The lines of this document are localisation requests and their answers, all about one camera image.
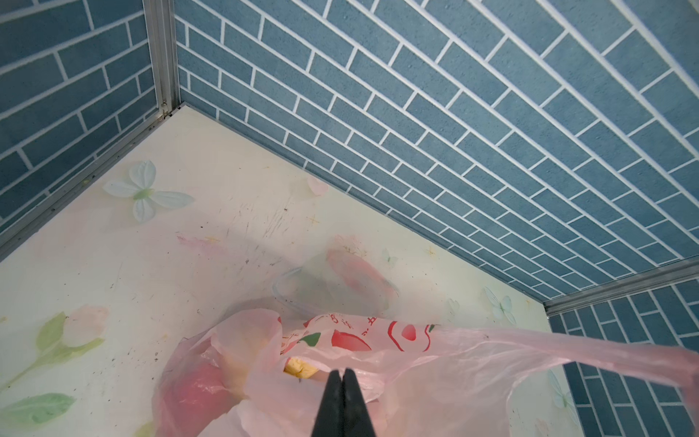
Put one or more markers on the pink plastic bag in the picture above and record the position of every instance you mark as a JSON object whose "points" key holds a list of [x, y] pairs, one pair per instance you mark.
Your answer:
{"points": [[416, 379]]}

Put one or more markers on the yellow fake fruit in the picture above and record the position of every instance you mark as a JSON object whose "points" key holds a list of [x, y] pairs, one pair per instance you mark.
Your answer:
{"points": [[299, 369]]}

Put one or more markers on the red fake fruit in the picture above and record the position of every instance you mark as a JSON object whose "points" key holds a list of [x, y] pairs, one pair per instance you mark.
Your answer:
{"points": [[192, 395]]}

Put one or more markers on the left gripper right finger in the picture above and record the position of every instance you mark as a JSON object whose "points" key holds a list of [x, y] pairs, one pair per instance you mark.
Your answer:
{"points": [[356, 421]]}

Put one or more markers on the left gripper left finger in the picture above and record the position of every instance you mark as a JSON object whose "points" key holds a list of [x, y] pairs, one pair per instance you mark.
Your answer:
{"points": [[329, 420]]}

